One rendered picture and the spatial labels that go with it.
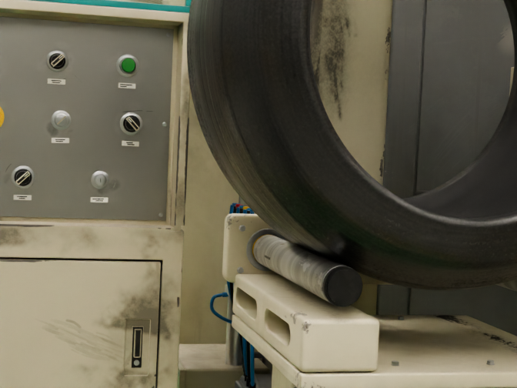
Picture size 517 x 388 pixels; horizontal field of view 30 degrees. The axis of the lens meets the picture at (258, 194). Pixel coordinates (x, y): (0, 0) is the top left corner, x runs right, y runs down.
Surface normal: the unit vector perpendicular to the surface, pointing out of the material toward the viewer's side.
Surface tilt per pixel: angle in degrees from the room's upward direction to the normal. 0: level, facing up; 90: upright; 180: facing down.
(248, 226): 90
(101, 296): 90
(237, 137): 115
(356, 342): 90
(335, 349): 90
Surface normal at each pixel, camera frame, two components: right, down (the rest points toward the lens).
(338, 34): 0.23, 0.06
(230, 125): -0.82, 0.36
